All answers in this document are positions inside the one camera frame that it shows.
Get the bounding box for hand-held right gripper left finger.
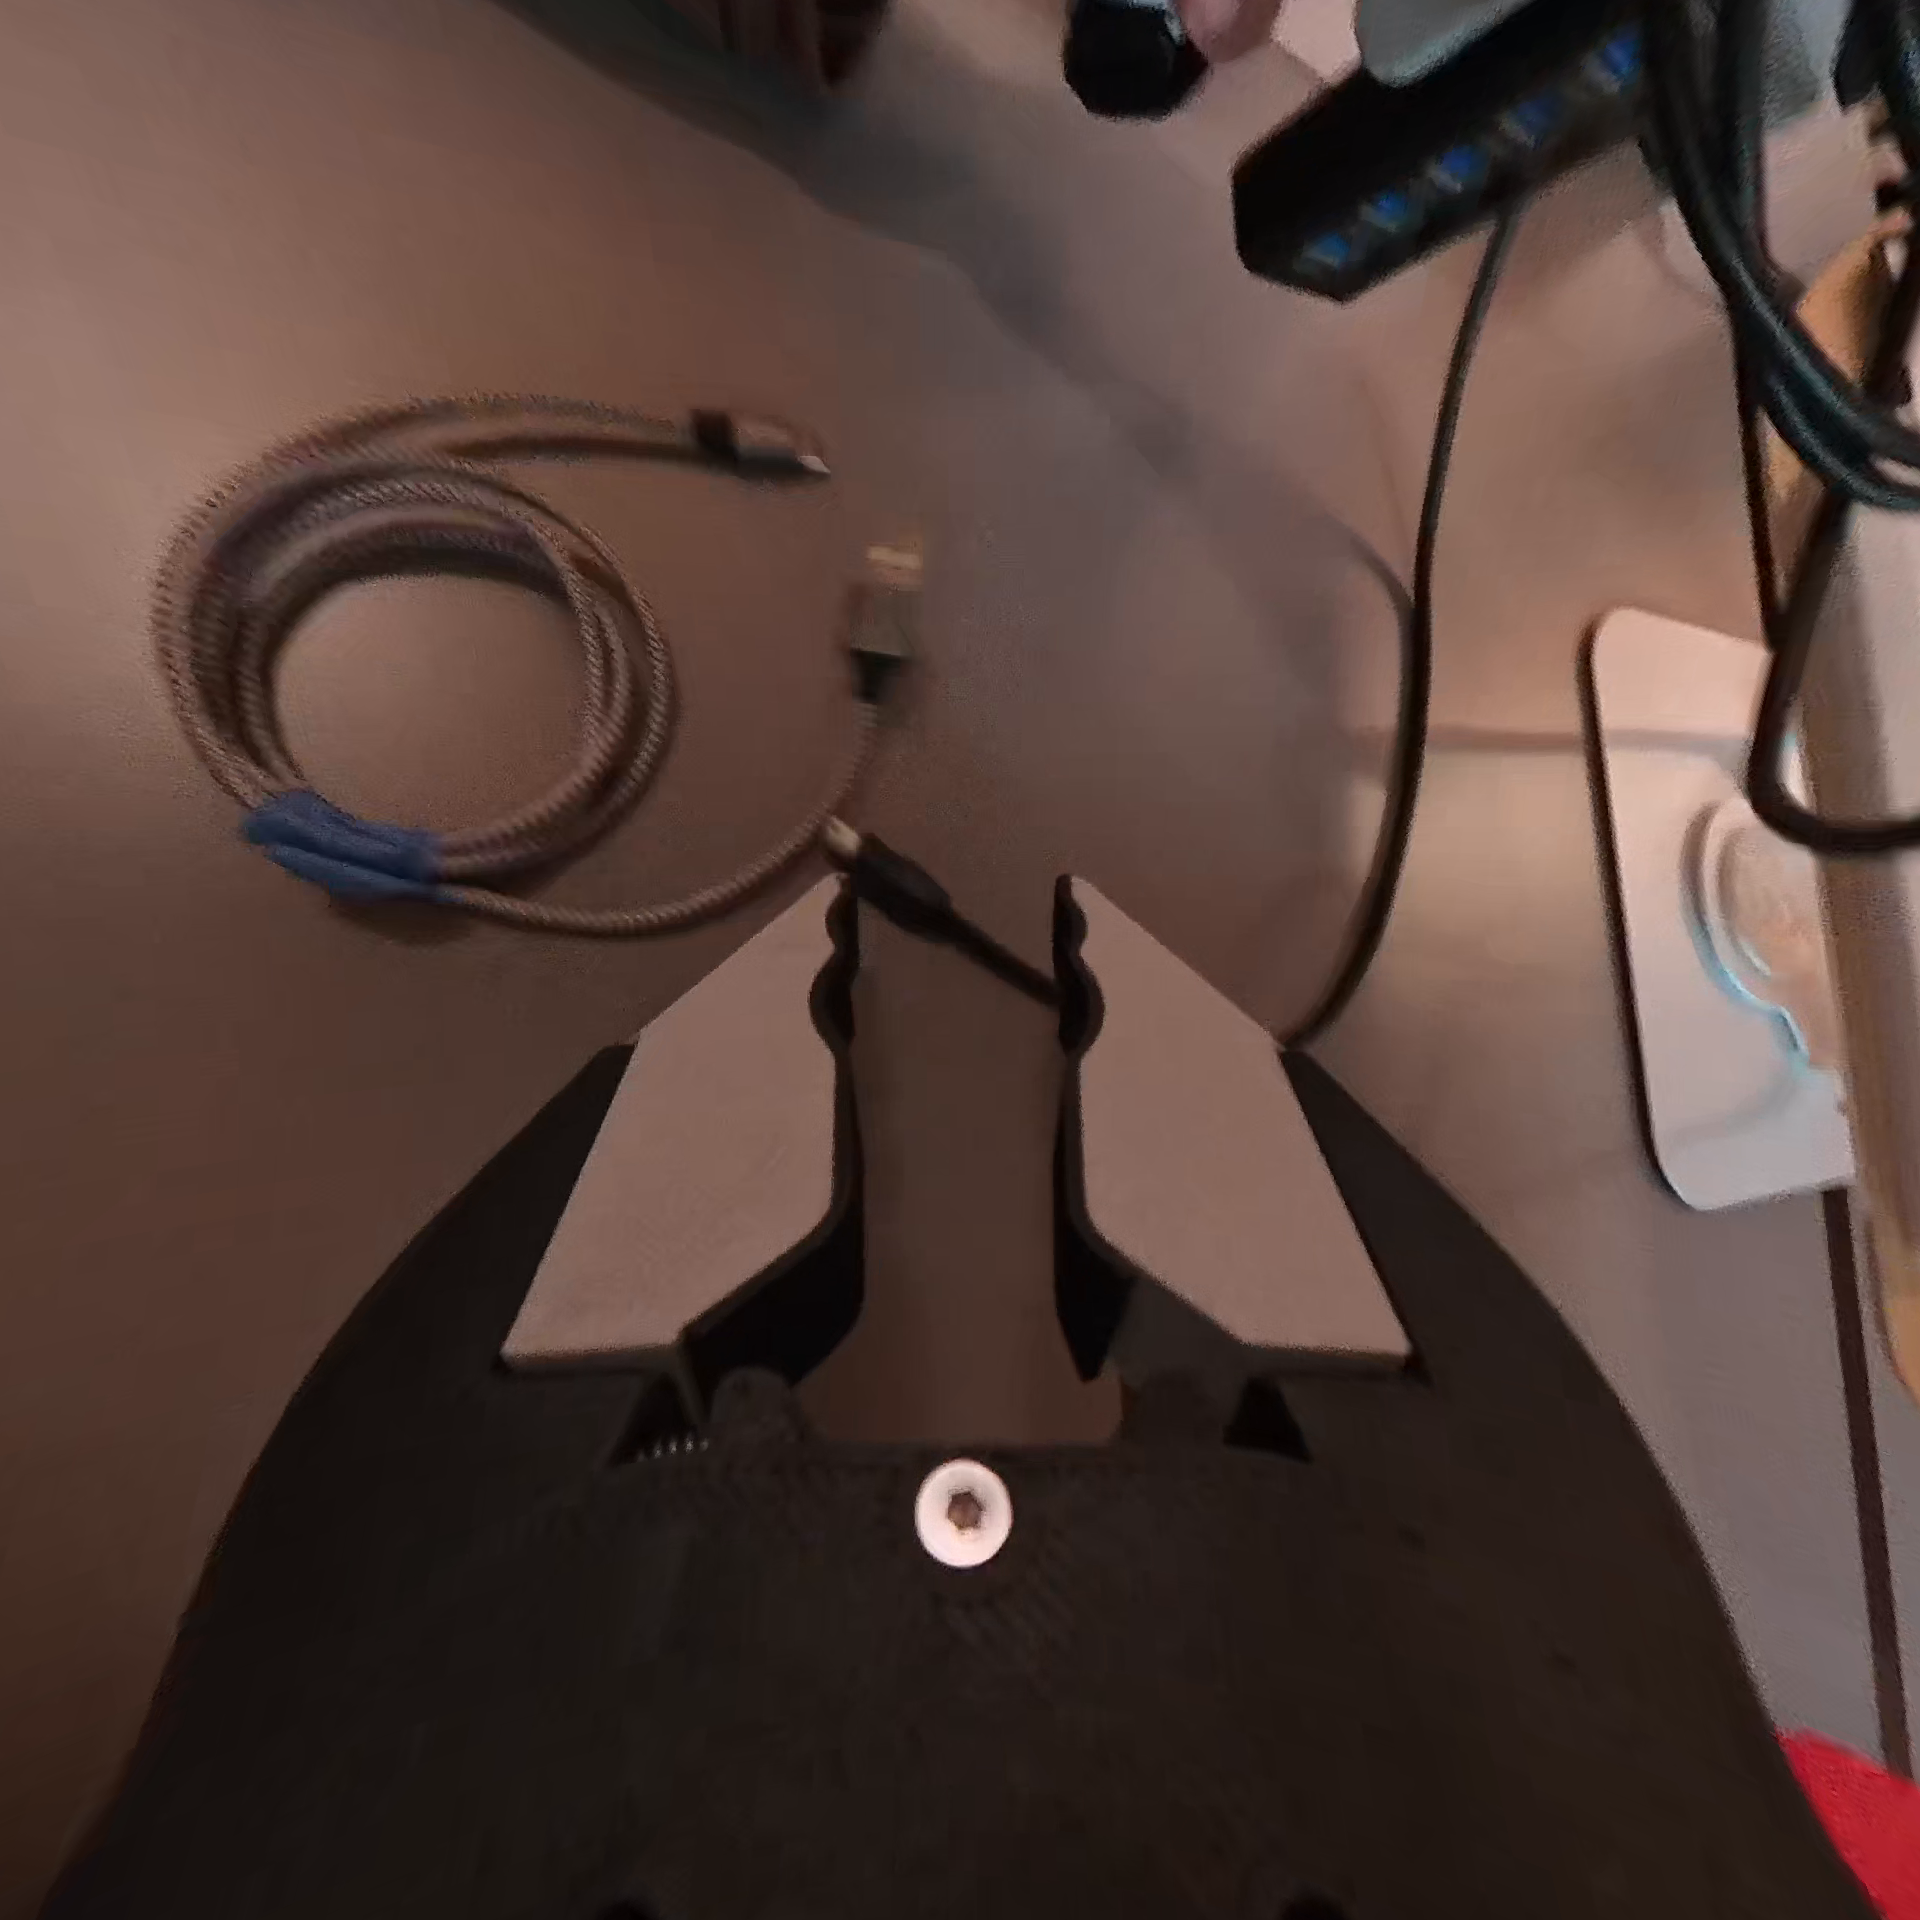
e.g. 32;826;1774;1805
497;878;872;1389

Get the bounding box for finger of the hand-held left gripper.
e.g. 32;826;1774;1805
1353;0;1519;86

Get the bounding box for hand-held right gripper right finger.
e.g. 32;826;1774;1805
1048;873;1419;1385

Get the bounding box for black usb hub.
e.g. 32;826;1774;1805
1230;23;1659;305

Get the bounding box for thin black usb cable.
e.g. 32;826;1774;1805
822;209;1519;1046

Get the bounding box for grey braided usb cable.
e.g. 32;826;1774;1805
150;393;928;944

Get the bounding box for red plastic bin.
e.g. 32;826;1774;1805
1775;1726;1920;1920

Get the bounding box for wooden document stand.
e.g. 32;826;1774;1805
1581;224;1920;1418

